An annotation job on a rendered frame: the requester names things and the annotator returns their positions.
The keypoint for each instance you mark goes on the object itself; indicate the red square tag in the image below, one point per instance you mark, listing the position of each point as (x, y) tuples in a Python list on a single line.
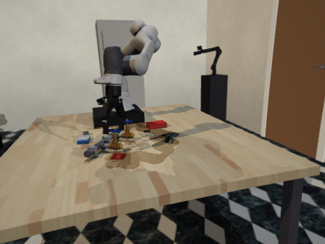
[(118, 155)]

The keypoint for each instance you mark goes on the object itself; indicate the red block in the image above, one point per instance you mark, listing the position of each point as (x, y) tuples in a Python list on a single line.
[(156, 124)]

